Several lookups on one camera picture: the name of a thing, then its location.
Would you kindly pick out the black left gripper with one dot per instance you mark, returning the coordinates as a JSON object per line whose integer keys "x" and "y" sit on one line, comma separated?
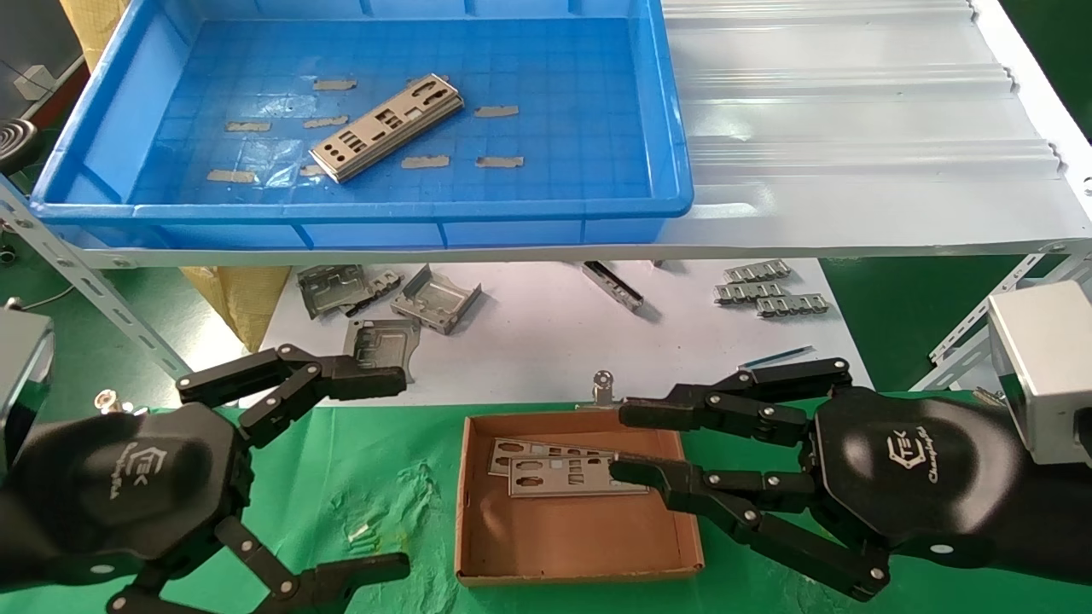
{"x": 141, "y": 486}

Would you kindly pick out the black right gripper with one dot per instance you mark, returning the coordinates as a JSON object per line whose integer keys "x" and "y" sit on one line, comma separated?
{"x": 913, "y": 477}

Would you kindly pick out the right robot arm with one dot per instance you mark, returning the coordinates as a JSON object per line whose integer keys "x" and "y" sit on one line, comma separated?
{"x": 1062, "y": 512}

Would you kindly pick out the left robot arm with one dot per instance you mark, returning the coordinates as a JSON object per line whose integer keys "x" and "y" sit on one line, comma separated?
{"x": 13, "y": 546}

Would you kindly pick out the brown cardboard box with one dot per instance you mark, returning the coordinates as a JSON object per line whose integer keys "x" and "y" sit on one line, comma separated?
{"x": 563, "y": 537}

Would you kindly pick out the blue plastic tray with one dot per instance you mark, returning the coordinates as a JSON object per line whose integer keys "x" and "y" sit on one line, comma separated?
{"x": 554, "y": 170}

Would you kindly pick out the small white box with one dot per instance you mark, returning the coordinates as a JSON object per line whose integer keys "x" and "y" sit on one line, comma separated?
{"x": 34, "y": 81}

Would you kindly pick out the green table cloth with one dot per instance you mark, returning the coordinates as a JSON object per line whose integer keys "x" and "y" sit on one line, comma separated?
{"x": 341, "y": 477}

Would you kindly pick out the thin blue pen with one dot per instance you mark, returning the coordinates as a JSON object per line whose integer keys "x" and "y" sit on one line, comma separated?
{"x": 778, "y": 356}

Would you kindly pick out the silver toothed metal strip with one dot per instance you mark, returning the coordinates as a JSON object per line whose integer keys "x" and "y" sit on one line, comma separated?
{"x": 749, "y": 292}
{"x": 757, "y": 271}
{"x": 793, "y": 305}

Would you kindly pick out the narrow dark metal bar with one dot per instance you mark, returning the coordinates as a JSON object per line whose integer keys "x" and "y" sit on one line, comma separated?
{"x": 612, "y": 285}

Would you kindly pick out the small toothed metal part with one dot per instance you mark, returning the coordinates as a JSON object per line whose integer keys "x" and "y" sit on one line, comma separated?
{"x": 384, "y": 281}

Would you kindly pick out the white flat shelf board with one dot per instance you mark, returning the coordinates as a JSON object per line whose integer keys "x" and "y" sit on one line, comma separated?
{"x": 529, "y": 341}

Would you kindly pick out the white perforated angle brace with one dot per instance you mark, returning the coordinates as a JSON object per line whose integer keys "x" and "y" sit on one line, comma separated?
{"x": 85, "y": 277}
{"x": 964, "y": 339}

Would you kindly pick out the white corrugated shelf board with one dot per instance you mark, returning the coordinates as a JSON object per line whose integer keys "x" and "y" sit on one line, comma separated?
{"x": 853, "y": 128}

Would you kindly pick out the grey folded metal bracket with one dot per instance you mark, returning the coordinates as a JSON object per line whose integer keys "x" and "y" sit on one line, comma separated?
{"x": 328, "y": 290}
{"x": 435, "y": 300}
{"x": 384, "y": 341}

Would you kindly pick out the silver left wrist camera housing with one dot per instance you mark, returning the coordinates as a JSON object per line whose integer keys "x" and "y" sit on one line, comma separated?
{"x": 21, "y": 375}

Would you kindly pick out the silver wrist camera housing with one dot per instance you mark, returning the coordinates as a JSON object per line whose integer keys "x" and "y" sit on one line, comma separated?
{"x": 1045, "y": 367}
{"x": 21, "y": 375}

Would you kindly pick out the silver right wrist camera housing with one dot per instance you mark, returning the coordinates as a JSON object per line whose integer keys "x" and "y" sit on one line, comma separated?
{"x": 1045, "y": 367}

